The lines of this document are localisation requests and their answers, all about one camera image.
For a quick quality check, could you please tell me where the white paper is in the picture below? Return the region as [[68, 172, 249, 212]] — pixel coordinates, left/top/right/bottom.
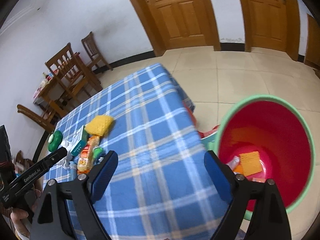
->
[[60, 139, 75, 169]]

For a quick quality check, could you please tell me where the orange snack packet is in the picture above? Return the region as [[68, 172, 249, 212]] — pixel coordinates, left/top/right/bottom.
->
[[77, 135, 100, 175]]

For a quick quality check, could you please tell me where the white teal medicine box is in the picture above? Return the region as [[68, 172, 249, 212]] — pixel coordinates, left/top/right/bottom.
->
[[71, 125, 88, 157]]

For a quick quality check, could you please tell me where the green capped small bottle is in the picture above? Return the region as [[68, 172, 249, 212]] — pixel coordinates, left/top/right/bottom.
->
[[93, 146, 104, 163]]

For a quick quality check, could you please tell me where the orange foam net piece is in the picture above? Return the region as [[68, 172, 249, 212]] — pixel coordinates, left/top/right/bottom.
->
[[240, 151, 263, 176]]

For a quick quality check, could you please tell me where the yellow foam net sleeve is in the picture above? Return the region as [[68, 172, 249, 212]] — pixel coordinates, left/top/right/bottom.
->
[[85, 115, 114, 137]]

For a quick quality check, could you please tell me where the orange cardboard box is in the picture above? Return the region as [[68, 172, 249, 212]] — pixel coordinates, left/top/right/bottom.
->
[[252, 178, 266, 183]]

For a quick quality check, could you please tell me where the white plastic bag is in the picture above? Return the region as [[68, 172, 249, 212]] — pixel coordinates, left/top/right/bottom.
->
[[227, 156, 240, 170]]

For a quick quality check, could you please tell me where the red green trash bin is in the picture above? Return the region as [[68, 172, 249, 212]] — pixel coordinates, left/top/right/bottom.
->
[[213, 94, 316, 213]]

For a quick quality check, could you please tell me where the person's left hand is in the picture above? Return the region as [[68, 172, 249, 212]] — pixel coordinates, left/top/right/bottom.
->
[[10, 189, 42, 239]]

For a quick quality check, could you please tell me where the green flower-shaped container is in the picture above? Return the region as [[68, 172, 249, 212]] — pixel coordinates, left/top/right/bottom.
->
[[48, 130, 63, 152]]

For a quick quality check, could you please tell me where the wooden chair front left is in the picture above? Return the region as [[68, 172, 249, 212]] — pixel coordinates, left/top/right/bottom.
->
[[17, 104, 56, 133]]

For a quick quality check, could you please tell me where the wooden dining table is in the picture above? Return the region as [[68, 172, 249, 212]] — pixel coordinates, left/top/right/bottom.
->
[[32, 52, 103, 117]]

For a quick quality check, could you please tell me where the wooden chair near table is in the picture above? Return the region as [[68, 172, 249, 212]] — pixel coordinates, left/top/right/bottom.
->
[[45, 42, 103, 103]]

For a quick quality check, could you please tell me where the blue plaid tablecloth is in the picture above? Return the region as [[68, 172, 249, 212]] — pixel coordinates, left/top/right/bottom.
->
[[56, 64, 227, 239]]

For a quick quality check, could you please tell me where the wooden chair far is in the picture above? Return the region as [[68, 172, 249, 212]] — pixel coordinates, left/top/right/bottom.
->
[[81, 31, 113, 71]]

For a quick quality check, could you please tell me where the left wooden door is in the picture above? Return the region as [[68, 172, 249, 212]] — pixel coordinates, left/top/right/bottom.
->
[[130, 0, 221, 56]]

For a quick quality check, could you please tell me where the wooden door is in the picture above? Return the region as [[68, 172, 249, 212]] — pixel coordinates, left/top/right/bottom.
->
[[240, 0, 300, 61], [130, 0, 221, 56]]

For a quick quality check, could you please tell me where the right wooden door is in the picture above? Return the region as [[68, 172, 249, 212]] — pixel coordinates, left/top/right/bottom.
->
[[240, 0, 300, 61]]

